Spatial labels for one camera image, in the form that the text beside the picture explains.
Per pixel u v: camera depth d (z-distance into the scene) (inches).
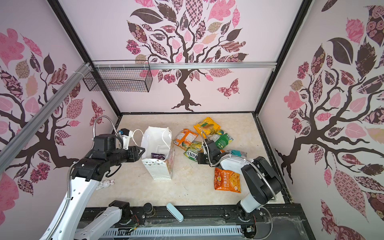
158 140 34.4
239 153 36.5
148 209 26.4
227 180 32.8
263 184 17.6
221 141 39.3
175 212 28.2
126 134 24.3
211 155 27.9
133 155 23.6
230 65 73.7
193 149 37.2
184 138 40.2
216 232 27.4
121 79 47.8
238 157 22.1
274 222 28.5
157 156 34.1
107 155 19.8
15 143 20.4
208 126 41.4
